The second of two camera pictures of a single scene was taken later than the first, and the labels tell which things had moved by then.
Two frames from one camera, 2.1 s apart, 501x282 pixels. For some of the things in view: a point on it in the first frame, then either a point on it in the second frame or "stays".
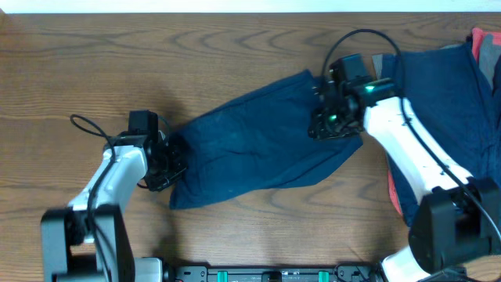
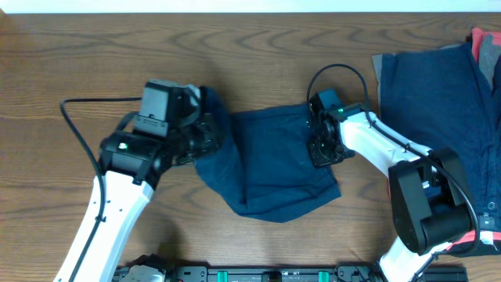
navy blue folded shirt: [448, 88] stays
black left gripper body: [168, 172] → [209, 133]
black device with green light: [342, 273] stays
